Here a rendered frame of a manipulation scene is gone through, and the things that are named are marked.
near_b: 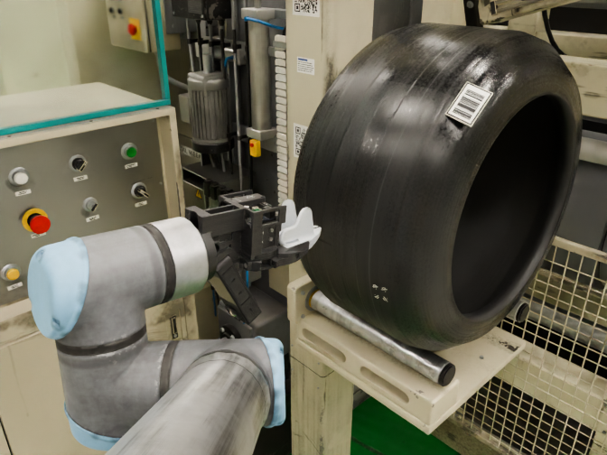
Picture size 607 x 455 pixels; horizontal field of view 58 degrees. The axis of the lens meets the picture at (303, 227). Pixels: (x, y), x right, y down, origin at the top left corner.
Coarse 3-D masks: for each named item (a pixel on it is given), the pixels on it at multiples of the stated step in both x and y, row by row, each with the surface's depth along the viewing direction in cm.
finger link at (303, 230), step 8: (304, 208) 72; (304, 216) 72; (312, 216) 73; (296, 224) 71; (304, 224) 72; (312, 224) 74; (288, 232) 70; (296, 232) 72; (304, 232) 73; (312, 232) 74; (320, 232) 76; (280, 240) 70; (288, 240) 71; (296, 240) 72; (304, 240) 73; (312, 240) 73
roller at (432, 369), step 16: (320, 304) 116; (336, 320) 114; (352, 320) 110; (368, 336) 107; (384, 336) 105; (400, 352) 102; (416, 352) 100; (432, 352) 100; (416, 368) 100; (432, 368) 98; (448, 368) 97; (448, 384) 98
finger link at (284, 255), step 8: (280, 248) 70; (288, 248) 70; (296, 248) 71; (304, 248) 72; (280, 256) 68; (288, 256) 69; (296, 256) 70; (264, 264) 68; (272, 264) 68; (280, 264) 68; (288, 264) 69
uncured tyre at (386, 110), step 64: (384, 64) 85; (448, 64) 79; (512, 64) 80; (320, 128) 87; (384, 128) 79; (448, 128) 75; (512, 128) 117; (576, 128) 100; (320, 192) 86; (384, 192) 78; (448, 192) 76; (512, 192) 122; (320, 256) 91; (384, 256) 80; (448, 256) 81; (512, 256) 119; (384, 320) 89; (448, 320) 89
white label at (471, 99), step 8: (464, 88) 76; (472, 88) 76; (480, 88) 75; (464, 96) 75; (472, 96) 75; (480, 96) 75; (488, 96) 75; (456, 104) 75; (464, 104) 75; (472, 104) 75; (480, 104) 75; (448, 112) 75; (456, 112) 75; (464, 112) 75; (472, 112) 74; (480, 112) 74; (464, 120) 74; (472, 120) 74
